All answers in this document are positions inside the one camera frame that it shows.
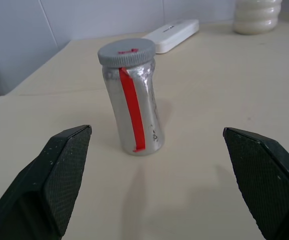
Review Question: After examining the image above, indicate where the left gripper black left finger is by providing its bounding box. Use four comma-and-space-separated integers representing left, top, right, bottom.
0, 124, 93, 240

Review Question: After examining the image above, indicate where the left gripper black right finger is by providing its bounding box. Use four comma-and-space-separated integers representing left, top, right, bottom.
222, 126, 289, 240

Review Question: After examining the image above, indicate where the small white red object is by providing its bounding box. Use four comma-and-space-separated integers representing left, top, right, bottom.
97, 38, 157, 68

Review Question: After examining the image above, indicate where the white ribbed plant pot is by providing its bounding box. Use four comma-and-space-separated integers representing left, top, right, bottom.
232, 0, 283, 35

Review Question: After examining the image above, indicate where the white rectangular case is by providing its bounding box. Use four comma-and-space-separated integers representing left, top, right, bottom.
141, 19, 200, 55

